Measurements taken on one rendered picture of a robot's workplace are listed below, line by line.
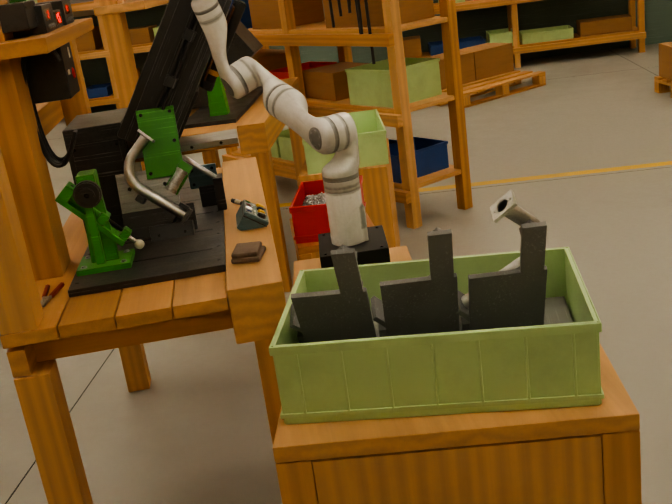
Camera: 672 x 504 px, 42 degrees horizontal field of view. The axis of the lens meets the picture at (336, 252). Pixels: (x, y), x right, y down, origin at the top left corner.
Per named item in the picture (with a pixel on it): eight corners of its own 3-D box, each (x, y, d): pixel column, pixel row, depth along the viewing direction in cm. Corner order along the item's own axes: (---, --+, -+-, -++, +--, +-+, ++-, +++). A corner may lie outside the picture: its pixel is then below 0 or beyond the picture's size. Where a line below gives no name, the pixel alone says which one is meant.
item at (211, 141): (237, 137, 297) (236, 128, 296) (239, 146, 282) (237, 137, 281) (121, 155, 294) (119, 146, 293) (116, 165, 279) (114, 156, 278)
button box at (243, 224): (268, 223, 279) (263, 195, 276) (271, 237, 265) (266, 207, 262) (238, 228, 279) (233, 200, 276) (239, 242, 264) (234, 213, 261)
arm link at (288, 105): (266, 121, 233) (296, 113, 238) (324, 163, 215) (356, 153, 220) (266, 89, 228) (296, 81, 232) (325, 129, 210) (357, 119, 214)
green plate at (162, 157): (187, 174, 277) (175, 107, 275) (185, 173, 269) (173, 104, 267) (150, 180, 276) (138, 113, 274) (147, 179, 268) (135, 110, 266)
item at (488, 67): (491, 82, 997) (488, 42, 982) (546, 84, 934) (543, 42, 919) (411, 103, 934) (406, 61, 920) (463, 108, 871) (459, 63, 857)
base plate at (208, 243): (223, 177, 340) (222, 172, 340) (226, 271, 237) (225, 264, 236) (113, 195, 337) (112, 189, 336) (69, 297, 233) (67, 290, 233)
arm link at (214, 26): (184, 14, 234) (209, -2, 236) (226, 97, 250) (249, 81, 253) (198, 20, 227) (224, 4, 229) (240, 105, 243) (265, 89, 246)
